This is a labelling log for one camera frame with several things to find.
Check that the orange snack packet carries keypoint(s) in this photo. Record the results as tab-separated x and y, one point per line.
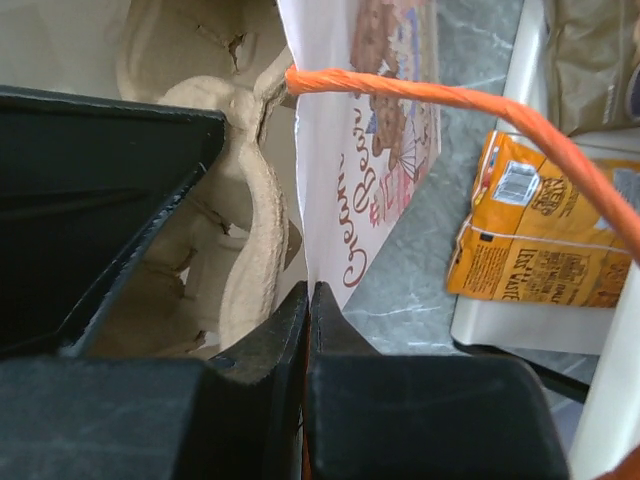
532	236

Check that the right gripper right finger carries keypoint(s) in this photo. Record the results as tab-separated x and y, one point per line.
374	416

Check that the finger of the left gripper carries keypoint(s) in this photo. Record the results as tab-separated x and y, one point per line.
86	185

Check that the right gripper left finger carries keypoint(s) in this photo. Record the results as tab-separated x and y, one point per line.
234	415

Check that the cream two-tier shelf rack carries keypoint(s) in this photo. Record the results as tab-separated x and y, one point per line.
605	429

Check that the brown paper takeout bag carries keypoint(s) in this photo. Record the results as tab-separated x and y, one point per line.
368	129

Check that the brown snack bag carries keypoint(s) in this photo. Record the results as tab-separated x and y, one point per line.
592	65

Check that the cardboard cup carrier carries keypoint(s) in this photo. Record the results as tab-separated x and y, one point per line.
212	273

